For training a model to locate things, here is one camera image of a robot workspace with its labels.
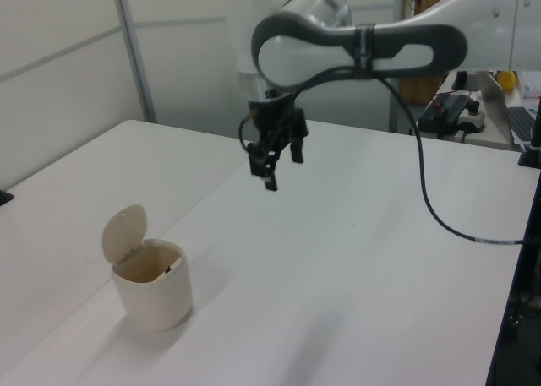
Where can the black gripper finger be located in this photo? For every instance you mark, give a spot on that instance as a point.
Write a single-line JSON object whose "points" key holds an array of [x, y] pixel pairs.
{"points": [[298, 151], [268, 170]]}

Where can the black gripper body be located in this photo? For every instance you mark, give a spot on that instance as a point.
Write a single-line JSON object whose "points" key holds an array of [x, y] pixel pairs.
{"points": [[274, 117]]}

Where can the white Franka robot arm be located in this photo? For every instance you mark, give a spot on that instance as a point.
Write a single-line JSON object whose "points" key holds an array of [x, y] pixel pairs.
{"points": [[296, 56]]}

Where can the small cream bin with lid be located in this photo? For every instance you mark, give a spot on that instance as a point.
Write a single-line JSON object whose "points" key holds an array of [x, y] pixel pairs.
{"points": [[156, 301]]}

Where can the brown cardboard box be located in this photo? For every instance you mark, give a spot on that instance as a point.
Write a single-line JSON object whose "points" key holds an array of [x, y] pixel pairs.
{"points": [[422, 89]]}

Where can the black electronics box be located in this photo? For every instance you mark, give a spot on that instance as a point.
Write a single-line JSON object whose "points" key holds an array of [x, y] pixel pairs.
{"points": [[444, 115]]}

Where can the small black box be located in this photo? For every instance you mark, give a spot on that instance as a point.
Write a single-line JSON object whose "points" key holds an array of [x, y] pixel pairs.
{"points": [[460, 79]]}

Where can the grey emergency stop button box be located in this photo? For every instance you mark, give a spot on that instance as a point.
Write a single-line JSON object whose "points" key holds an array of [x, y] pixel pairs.
{"points": [[474, 120]]}

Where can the silver laptop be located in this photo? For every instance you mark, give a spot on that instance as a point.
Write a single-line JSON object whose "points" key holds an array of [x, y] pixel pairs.
{"points": [[496, 111]]}

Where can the yellow round object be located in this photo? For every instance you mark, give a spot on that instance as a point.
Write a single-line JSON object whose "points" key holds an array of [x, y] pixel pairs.
{"points": [[506, 81]]}

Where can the grey partition post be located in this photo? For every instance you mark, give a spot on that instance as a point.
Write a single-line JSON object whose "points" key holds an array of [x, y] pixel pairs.
{"points": [[137, 56], [396, 103]]}

